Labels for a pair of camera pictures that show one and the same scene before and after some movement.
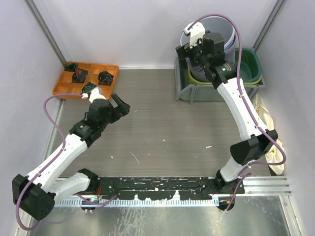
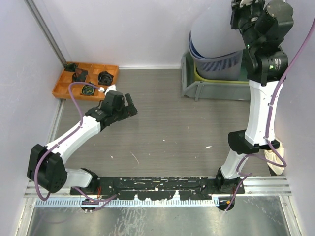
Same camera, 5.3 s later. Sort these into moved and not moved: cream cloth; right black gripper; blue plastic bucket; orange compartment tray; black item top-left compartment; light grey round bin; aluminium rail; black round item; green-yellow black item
Moved: blue plastic bucket; right black gripper; light grey round bin
Not moved: black item top-left compartment; black round item; orange compartment tray; green-yellow black item; aluminium rail; cream cloth
